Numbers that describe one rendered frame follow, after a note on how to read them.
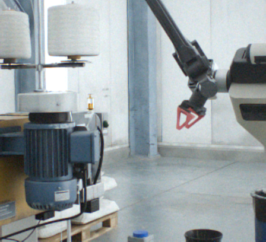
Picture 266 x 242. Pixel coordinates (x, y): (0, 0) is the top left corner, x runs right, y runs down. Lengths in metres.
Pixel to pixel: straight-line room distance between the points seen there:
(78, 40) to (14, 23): 0.27
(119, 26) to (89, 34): 8.69
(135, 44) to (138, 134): 1.69
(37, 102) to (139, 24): 9.14
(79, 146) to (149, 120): 8.82
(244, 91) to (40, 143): 0.84
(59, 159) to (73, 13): 0.44
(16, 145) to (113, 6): 8.67
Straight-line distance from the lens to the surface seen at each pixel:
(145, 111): 10.62
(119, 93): 10.34
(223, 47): 10.27
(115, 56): 10.26
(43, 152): 1.63
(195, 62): 1.97
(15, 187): 1.79
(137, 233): 2.27
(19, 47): 1.90
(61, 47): 1.73
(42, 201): 1.64
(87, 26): 1.74
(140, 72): 10.65
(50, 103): 1.59
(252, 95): 2.10
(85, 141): 1.62
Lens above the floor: 1.45
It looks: 3 degrees down
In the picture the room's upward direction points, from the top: 1 degrees counter-clockwise
